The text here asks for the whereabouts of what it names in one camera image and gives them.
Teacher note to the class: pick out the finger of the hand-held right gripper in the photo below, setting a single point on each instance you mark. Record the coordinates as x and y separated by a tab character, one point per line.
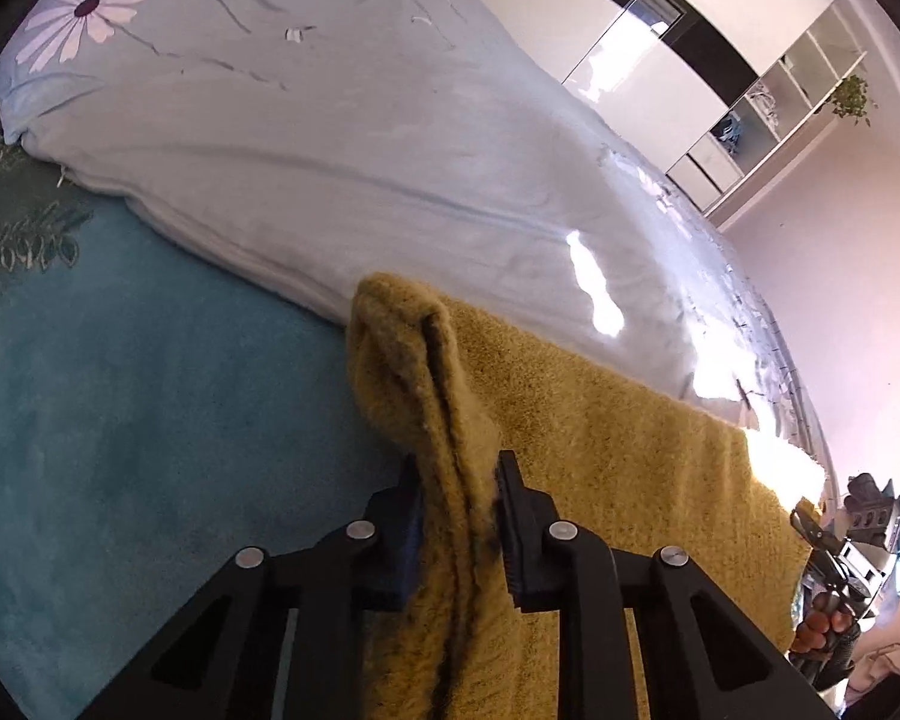
814	529

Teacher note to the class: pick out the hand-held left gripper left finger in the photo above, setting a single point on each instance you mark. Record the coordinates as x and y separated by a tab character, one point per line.
409	540

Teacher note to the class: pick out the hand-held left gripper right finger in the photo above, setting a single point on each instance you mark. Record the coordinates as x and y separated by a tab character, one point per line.
511	532

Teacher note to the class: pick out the mustard yellow fluffy blanket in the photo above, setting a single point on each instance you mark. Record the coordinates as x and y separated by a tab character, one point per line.
607	465

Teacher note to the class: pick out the pale pink cloth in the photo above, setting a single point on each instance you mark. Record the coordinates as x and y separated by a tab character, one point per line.
892	667

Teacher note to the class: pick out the teal floral bed sheet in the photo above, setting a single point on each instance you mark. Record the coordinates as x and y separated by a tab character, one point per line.
157	390

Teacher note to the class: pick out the white open shelf unit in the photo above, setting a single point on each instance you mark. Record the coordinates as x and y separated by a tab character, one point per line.
720	165

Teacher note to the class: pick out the blue item on shelf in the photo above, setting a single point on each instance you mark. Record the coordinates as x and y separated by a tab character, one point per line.
731	129

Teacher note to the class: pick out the light blue floral duvet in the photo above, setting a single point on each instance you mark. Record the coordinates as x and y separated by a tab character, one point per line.
345	127

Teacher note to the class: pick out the green potted plant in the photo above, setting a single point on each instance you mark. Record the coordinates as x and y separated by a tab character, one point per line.
851	97

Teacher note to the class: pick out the white item on shelf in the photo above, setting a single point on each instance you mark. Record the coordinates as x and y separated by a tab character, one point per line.
761	99

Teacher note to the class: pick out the white wardrobe with black stripe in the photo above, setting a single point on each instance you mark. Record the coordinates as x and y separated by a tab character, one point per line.
540	15

